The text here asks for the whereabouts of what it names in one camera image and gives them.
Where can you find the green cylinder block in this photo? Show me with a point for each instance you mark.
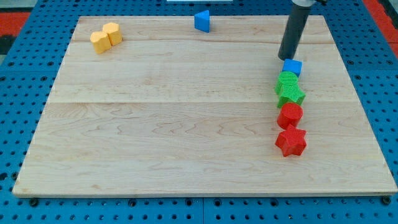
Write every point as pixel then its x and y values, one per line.
pixel 285 78

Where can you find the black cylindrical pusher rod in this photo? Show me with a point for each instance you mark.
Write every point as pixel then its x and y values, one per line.
pixel 294 28

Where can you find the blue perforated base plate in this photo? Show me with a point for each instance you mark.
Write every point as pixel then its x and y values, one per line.
pixel 30 67

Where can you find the red cylinder block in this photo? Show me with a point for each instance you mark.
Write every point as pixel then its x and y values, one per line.
pixel 290 114

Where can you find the yellow hexagon block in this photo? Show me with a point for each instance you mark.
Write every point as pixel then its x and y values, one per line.
pixel 114 33

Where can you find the blue triangle block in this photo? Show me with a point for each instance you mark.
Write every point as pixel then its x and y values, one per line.
pixel 202 21

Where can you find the red star block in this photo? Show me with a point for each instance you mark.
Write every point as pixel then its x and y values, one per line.
pixel 291 141

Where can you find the blue cube block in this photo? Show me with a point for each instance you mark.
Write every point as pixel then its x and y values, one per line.
pixel 291 65

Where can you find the green star block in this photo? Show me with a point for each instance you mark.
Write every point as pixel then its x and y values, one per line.
pixel 289 94

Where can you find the wooden board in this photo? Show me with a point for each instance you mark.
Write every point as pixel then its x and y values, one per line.
pixel 172 111

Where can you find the yellow pentagon block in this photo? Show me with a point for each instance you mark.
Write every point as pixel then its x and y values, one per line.
pixel 100 41

